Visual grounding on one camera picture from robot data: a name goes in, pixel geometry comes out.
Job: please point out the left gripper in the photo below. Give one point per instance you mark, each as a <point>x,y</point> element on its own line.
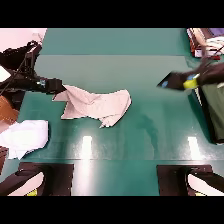
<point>55,86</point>

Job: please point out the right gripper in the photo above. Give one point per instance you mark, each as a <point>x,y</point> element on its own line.
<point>173,81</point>

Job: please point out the pink shirt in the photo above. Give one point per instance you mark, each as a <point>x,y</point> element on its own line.
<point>100,106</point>

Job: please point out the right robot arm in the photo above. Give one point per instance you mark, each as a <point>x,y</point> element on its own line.
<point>211,74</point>

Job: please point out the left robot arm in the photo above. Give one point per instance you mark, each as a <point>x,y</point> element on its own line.
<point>23,83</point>

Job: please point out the heap of clothes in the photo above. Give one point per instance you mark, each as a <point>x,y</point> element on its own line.
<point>206,43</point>

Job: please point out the dark green garment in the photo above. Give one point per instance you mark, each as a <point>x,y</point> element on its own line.
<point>215,110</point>

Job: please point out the brown garment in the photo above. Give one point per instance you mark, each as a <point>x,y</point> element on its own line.
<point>6,111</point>

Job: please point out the white garment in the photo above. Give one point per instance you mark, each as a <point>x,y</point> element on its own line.
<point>25,136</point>

